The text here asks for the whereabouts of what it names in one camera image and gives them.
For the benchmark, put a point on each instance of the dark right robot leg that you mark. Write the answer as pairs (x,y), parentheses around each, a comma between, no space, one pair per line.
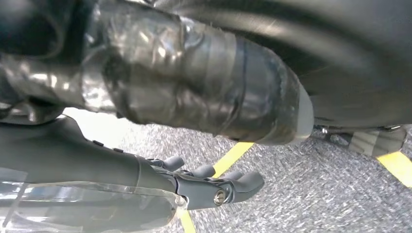
(354,48)

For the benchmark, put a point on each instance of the yellow floor tape square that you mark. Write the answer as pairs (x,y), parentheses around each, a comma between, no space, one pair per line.
(231,154)

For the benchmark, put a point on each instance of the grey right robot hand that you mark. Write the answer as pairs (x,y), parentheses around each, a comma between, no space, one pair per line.
(193,86)

